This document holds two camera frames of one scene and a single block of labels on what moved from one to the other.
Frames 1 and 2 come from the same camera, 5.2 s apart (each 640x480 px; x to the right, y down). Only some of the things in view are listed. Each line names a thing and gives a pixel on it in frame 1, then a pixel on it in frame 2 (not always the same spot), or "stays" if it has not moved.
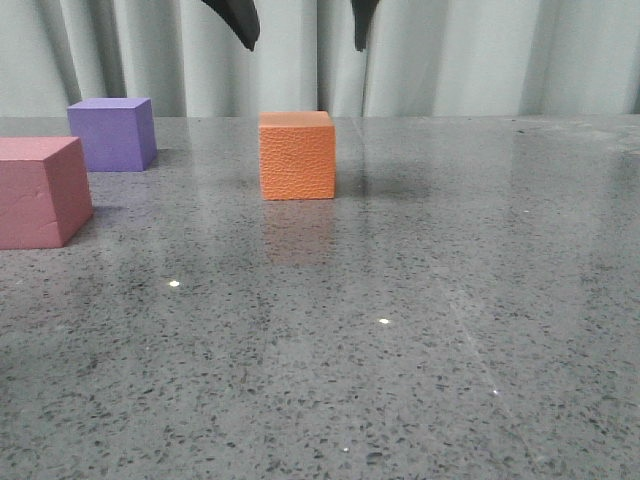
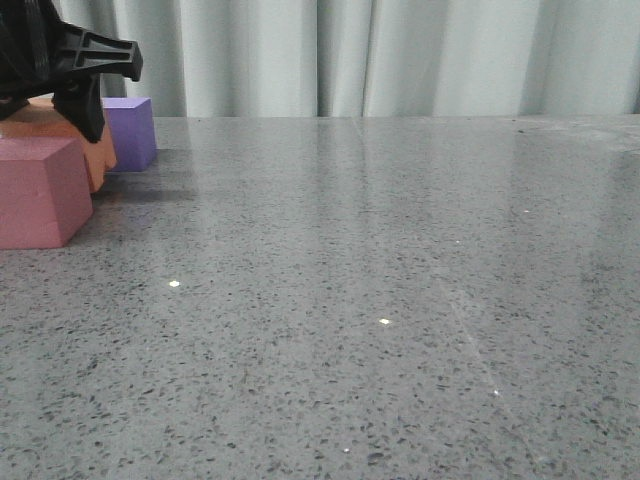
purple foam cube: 118,134 stays
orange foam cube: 297,155 -> 42,119
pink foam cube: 45,196 stays
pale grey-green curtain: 421,58 stays
